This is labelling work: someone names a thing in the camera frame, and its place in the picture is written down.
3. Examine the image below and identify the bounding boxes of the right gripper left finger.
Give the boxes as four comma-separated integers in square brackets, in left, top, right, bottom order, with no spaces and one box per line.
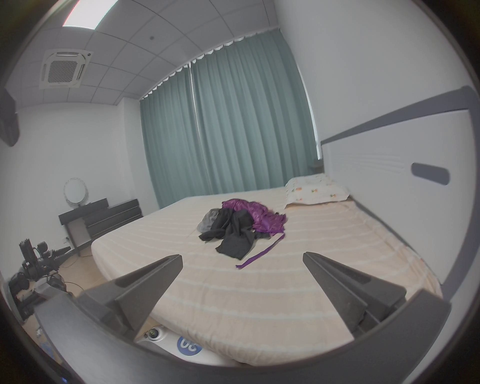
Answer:
[77,254,184,334]

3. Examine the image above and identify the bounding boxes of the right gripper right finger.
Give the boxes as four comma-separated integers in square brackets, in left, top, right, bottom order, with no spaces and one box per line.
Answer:
[302,251,407,334]

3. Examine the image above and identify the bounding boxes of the black T-shirt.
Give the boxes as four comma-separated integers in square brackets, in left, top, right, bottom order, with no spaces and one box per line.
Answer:
[198,208,259,260]

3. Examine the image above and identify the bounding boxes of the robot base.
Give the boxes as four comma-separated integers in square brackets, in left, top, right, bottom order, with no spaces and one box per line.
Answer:
[134,324,241,368]

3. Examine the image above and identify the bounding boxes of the bed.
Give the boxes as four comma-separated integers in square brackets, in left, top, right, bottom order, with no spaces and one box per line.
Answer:
[91,85,480,367]

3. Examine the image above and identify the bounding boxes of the black dressing table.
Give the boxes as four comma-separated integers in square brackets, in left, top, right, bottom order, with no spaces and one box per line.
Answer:
[58,198,144,257]

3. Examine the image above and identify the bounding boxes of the grey knit garment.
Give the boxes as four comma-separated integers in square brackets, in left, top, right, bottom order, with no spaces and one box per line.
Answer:
[197,208,222,233]

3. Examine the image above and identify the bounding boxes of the white printed pillow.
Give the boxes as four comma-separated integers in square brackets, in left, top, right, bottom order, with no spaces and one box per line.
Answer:
[284,173,351,207]

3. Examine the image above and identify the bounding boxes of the purple satin garment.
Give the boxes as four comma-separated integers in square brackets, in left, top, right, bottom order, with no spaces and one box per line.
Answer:
[235,199,289,271]

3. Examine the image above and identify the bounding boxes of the round white mirror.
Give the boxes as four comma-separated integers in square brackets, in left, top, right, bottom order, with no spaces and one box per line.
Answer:
[63,177,90,208]

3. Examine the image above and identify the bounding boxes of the blue-green curtain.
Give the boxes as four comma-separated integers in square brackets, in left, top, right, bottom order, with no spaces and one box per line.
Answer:
[139,60,212,210]
[190,28,322,196]

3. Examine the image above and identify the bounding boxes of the ceiling air conditioner vent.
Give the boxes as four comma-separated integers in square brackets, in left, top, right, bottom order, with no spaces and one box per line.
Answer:
[39,49,94,90]

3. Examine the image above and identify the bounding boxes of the ceiling light panel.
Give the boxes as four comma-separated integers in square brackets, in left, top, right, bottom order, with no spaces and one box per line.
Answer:
[62,0,117,29]

